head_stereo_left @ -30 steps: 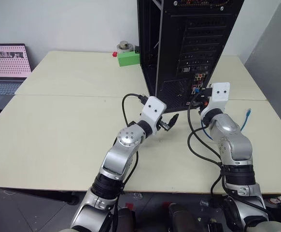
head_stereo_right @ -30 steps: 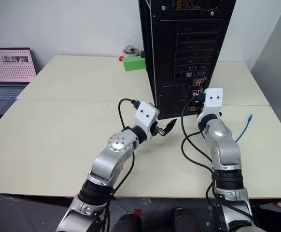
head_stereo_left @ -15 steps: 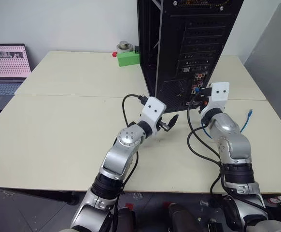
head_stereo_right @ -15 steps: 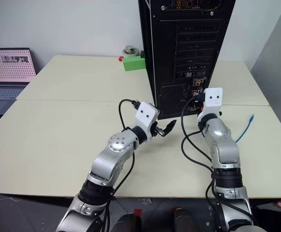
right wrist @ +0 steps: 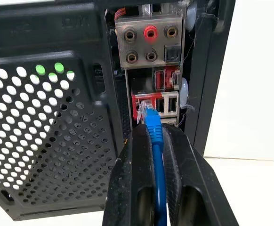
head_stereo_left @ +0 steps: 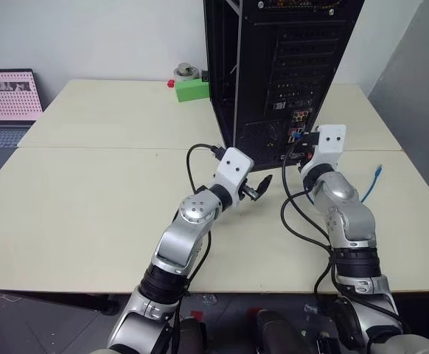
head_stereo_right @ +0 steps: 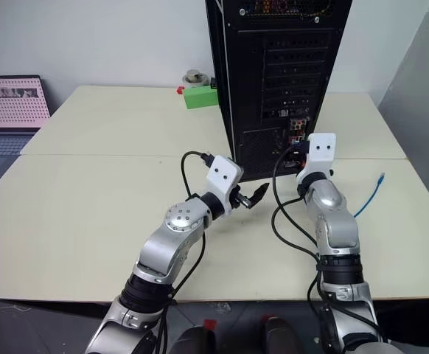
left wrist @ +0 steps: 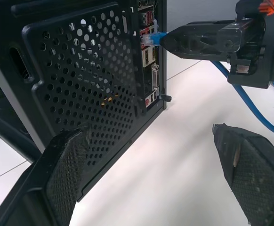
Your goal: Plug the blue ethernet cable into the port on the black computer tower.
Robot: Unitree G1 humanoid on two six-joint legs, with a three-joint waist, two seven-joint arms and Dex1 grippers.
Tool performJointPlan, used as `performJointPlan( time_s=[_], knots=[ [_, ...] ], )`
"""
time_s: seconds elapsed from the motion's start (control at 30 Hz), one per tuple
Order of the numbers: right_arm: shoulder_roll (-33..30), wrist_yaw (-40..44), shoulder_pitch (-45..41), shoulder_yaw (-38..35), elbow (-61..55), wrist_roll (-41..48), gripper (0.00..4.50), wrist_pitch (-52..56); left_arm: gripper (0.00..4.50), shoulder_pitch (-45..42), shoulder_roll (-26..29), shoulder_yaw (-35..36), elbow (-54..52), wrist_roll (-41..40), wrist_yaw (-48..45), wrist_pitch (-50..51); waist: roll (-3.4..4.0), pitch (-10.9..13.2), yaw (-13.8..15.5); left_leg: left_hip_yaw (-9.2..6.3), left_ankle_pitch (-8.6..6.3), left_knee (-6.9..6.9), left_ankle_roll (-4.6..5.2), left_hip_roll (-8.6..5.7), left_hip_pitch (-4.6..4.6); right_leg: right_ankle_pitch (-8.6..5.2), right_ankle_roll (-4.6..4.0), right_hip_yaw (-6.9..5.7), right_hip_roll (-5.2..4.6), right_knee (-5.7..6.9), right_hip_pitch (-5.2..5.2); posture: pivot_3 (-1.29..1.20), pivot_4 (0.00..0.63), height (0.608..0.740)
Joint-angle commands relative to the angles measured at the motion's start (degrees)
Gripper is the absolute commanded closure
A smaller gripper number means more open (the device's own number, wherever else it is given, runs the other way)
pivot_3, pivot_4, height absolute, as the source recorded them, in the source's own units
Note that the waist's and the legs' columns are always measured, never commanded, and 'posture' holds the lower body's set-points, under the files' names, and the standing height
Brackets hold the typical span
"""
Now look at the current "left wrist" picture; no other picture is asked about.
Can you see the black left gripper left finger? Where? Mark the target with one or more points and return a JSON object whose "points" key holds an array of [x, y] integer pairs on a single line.
{"points": [[57, 179]]}

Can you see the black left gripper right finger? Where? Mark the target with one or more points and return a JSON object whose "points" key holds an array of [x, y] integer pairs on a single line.
{"points": [[257, 179]]}

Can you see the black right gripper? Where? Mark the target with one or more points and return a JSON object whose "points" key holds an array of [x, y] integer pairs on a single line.
{"points": [[273, 47]]}

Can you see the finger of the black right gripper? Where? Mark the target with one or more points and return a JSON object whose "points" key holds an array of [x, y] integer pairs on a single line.
{"points": [[193, 43]]}

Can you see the black computer tower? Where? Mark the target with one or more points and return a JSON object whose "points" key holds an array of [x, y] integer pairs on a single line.
{"points": [[80, 82]]}

